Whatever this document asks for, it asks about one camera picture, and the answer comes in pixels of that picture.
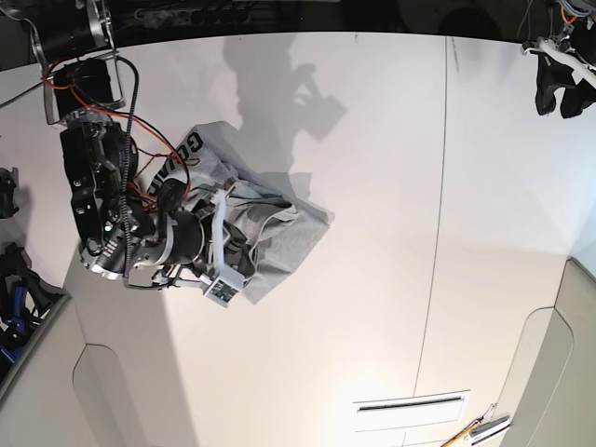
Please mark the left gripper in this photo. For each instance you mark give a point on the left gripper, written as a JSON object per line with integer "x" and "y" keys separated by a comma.
{"x": 574, "y": 50}

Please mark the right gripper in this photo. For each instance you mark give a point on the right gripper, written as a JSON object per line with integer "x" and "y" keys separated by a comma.
{"x": 190, "y": 246}

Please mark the grey T-shirt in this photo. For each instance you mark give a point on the grey T-shirt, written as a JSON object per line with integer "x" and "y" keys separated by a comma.
{"x": 281, "y": 229}

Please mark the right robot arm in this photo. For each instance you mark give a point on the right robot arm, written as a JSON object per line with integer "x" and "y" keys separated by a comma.
{"x": 73, "y": 41}

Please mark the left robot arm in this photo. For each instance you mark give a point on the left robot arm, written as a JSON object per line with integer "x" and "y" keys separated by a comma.
{"x": 568, "y": 16}

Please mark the blue and black equipment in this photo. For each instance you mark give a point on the blue and black equipment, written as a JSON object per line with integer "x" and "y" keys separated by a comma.
{"x": 26, "y": 300}

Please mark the black device at left edge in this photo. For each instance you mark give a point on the black device at left edge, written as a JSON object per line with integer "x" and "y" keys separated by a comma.
{"x": 8, "y": 206}

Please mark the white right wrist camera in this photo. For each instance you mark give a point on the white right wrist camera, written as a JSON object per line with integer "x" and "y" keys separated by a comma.
{"x": 226, "y": 284}

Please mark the white cable slot plate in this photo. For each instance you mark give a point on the white cable slot plate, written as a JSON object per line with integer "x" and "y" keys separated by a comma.
{"x": 431, "y": 410}

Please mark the wooden handled tool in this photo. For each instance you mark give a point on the wooden handled tool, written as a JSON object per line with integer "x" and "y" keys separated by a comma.
{"x": 460, "y": 435}

